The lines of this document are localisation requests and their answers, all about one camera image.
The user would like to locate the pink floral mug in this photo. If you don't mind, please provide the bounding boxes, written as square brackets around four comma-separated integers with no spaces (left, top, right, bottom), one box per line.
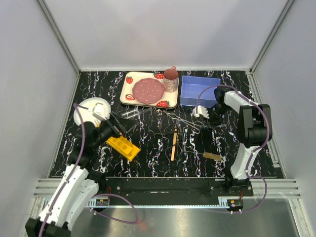
[163,66,179,92]

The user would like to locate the yellow test tube rack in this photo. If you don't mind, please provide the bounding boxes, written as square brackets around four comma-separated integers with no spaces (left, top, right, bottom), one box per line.
[96,121,141,161]

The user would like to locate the blue plastic drawer box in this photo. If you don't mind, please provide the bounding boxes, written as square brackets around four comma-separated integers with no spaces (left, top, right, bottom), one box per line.
[180,76,221,108]

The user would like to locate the pink dotted plate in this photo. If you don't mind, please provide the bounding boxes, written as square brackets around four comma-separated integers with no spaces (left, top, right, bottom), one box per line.
[132,78,164,105]

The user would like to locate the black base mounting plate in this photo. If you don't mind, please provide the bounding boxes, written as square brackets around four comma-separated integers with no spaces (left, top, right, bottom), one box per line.
[100,177,254,207]

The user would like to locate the metal crucible tongs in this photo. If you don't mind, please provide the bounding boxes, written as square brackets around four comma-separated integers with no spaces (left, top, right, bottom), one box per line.
[163,111,203,134]

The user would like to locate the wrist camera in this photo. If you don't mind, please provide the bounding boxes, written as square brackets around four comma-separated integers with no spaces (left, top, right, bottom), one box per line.
[92,103,106,121]
[193,105,210,119]

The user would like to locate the wooden test tube clamp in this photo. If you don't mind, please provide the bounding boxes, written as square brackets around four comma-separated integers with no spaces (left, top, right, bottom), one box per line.
[170,128,178,161]

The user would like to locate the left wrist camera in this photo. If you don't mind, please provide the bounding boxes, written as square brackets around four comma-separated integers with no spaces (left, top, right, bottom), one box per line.
[92,103,106,121]

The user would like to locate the white paper plate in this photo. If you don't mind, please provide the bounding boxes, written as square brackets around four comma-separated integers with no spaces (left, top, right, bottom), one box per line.
[74,97,111,127]

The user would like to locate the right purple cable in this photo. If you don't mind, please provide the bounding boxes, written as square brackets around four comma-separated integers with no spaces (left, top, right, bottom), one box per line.
[197,84,270,215]

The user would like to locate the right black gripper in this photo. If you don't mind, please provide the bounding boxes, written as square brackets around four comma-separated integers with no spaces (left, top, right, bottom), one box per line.
[202,104,230,129]

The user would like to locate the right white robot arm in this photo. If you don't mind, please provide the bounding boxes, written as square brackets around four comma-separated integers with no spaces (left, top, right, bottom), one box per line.
[201,85,273,196]

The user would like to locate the purple cable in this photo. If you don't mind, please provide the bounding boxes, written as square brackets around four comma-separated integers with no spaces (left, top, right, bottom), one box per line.
[197,84,270,215]
[39,103,140,237]

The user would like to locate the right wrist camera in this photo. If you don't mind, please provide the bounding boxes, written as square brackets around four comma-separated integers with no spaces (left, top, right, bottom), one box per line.
[193,105,210,119]

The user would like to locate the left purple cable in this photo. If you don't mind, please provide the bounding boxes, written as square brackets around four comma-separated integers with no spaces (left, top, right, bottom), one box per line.
[39,103,140,237]

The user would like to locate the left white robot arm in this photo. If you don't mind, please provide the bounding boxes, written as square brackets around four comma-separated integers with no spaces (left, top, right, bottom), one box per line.
[25,112,133,237]

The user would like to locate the test tube brush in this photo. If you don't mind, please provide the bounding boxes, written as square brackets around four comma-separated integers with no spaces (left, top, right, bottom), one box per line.
[185,151,223,161]

